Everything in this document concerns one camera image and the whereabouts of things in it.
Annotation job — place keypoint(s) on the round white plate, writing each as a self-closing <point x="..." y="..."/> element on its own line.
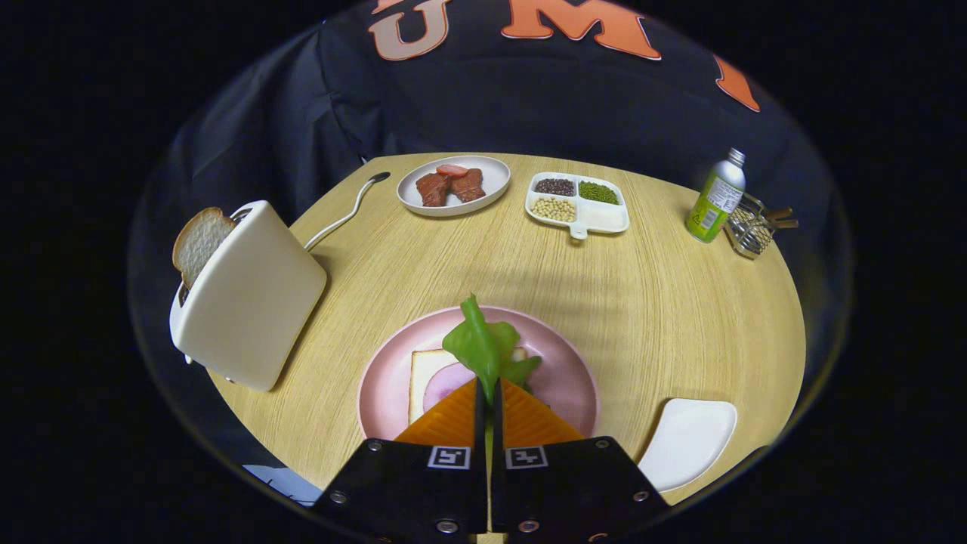
<point x="495" y="174"/>

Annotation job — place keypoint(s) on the black backdrop cloth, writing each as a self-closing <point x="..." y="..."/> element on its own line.
<point x="529" y="98"/>

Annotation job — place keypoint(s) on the white bread slice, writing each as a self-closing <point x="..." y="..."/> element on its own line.
<point x="427" y="363"/>

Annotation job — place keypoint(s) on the pink ham slice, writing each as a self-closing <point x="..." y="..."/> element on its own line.
<point x="442" y="385"/>

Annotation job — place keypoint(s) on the white toaster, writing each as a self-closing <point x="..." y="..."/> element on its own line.
<point x="253" y="302"/>

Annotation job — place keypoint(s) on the small white plate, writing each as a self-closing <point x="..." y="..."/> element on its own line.
<point x="687" y="442"/>

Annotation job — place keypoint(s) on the pile of pale soybeans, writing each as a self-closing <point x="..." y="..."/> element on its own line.
<point x="553" y="209"/>

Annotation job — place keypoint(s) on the pile of dark red beans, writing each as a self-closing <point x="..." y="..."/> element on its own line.
<point x="555" y="186"/>

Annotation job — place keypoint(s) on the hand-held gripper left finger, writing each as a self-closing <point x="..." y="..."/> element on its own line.
<point x="415" y="483"/>

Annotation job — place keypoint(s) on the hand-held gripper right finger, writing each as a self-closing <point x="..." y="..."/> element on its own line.
<point x="566" y="483"/>

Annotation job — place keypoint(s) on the white divided dish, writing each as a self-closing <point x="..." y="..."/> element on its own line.
<point x="604" y="217"/>

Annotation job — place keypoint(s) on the brown meat piece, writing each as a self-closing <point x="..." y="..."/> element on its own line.
<point x="468" y="185"/>
<point x="434" y="189"/>

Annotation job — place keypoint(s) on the pile of green beans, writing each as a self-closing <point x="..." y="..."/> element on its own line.
<point x="599" y="192"/>

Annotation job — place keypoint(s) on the green lettuce leaf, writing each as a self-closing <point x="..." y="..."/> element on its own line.
<point x="483" y="347"/>

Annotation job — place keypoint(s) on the pink plate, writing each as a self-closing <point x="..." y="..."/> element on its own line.
<point x="563" y="370"/>

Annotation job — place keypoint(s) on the red sausage slice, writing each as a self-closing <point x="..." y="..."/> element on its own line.
<point x="452" y="170"/>

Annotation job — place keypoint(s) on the toasted bread slice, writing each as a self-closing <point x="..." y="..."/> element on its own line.
<point x="200" y="242"/>

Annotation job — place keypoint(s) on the green and silver bottle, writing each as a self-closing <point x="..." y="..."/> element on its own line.
<point x="714" y="200"/>

